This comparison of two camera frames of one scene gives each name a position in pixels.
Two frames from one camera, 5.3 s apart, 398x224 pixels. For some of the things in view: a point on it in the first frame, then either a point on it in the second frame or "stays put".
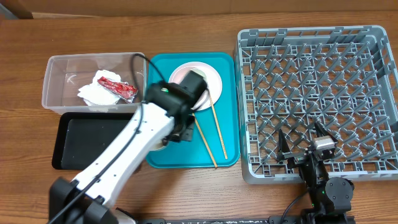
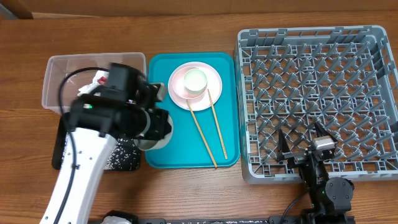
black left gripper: (187, 133) -> (162, 125)
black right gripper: (297, 158) stays put
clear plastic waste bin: (91, 83) stays put
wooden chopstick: (218, 126) stays put
